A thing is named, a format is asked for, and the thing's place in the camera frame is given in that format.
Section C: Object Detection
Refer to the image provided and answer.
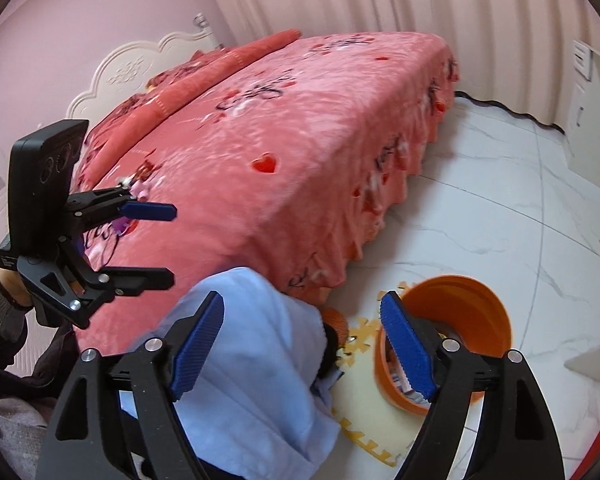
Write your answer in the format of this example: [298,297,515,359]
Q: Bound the orange plastic trash bin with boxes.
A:
[374,275,513,416]

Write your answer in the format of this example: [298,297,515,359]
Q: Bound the person left hand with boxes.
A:
[0,267,32,309]

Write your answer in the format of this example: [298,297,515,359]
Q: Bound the folded red quilt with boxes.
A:
[72,28,301,191]

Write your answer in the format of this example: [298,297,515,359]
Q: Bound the yellow white foam mat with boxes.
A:
[329,282,484,468]

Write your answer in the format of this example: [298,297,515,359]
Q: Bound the white carved headboard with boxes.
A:
[66,13,222,126]

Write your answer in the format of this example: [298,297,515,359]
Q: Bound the pink heart-print bed blanket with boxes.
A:
[78,32,458,354]

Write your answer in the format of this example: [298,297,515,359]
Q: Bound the light blue trousers leg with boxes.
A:
[119,265,342,480]

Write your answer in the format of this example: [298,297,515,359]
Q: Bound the white desk with shelves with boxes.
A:
[564,40,600,188]

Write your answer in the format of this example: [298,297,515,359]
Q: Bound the pink pleated curtain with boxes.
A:
[216,0,600,126]

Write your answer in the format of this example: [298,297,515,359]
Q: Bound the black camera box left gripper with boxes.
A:
[8,119,88,256]

